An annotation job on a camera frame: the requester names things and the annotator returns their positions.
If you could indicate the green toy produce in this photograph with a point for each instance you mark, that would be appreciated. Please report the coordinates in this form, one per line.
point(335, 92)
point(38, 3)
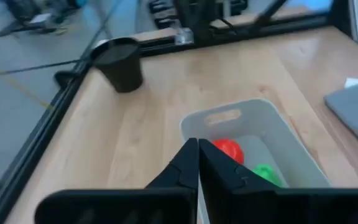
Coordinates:
point(267, 174)

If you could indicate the black metal table frame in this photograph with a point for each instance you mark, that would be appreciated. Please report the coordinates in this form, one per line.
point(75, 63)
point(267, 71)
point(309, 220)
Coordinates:
point(26, 155)

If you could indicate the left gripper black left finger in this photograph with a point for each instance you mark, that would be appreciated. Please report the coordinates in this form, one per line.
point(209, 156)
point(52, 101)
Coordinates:
point(166, 205)

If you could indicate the small white card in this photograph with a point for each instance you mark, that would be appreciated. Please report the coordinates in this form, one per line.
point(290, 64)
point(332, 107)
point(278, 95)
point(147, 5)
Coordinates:
point(354, 82)

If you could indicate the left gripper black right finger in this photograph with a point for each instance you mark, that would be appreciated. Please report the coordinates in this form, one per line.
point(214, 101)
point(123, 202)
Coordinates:
point(244, 205)

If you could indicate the red toy produce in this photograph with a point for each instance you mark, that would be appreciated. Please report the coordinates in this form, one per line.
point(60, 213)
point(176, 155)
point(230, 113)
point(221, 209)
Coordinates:
point(230, 149)

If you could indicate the translucent white tupperware container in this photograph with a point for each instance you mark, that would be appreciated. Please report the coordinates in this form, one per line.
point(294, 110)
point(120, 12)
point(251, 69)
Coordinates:
point(291, 146)

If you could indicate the grey tupperware lid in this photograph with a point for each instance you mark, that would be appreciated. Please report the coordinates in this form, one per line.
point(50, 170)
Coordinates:
point(356, 115)

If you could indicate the black plant pot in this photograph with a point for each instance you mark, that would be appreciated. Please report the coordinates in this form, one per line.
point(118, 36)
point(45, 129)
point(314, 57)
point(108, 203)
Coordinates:
point(121, 68)

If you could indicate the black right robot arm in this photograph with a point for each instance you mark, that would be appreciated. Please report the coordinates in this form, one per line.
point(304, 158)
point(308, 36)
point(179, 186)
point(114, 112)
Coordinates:
point(197, 18)

